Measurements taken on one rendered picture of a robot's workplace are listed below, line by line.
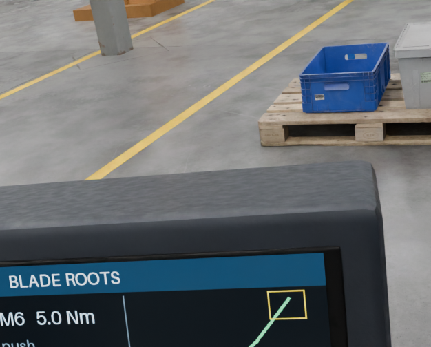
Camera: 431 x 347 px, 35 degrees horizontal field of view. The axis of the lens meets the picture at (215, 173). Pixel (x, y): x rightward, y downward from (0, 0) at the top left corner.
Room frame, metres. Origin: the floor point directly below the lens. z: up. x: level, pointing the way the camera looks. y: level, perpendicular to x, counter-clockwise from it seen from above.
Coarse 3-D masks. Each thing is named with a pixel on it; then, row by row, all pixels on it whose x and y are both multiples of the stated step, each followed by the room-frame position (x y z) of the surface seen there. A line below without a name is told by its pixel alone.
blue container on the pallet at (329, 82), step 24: (336, 48) 4.00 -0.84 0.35; (360, 48) 3.95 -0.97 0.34; (384, 48) 3.76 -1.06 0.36; (312, 72) 3.74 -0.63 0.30; (336, 72) 4.01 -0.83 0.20; (360, 72) 3.37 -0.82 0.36; (384, 72) 3.71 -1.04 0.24; (312, 96) 3.49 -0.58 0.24; (336, 96) 3.43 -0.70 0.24; (360, 96) 3.38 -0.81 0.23
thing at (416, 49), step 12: (408, 24) 3.80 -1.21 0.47; (420, 24) 3.75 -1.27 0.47; (408, 36) 3.52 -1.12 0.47; (420, 36) 3.48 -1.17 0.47; (396, 48) 3.33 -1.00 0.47; (408, 48) 3.29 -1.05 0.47; (420, 48) 3.25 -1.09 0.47; (408, 60) 3.28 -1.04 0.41; (420, 60) 3.26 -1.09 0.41; (408, 72) 3.29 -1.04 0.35; (420, 72) 3.26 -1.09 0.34; (408, 84) 3.29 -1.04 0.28; (420, 84) 3.27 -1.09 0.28; (408, 96) 3.30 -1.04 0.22; (420, 96) 3.28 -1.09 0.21; (408, 108) 3.31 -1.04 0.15; (420, 108) 3.29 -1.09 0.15
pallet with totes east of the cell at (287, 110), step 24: (288, 96) 3.86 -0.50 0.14; (384, 96) 3.57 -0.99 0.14; (264, 120) 3.50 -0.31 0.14; (288, 120) 3.44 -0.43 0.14; (312, 120) 3.38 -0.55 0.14; (336, 120) 3.33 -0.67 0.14; (360, 120) 3.28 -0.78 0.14; (384, 120) 3.23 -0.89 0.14; (408, 120) 3.18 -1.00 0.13; (264, 144) 3.50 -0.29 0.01; (288, 144) 3.44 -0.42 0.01; (312, 144) 3.39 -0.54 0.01; (336, 144) 3.33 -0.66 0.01; (360, 144) 3.28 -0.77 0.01; (384, 144) 3.23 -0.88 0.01; (408, 144) 3.18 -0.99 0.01
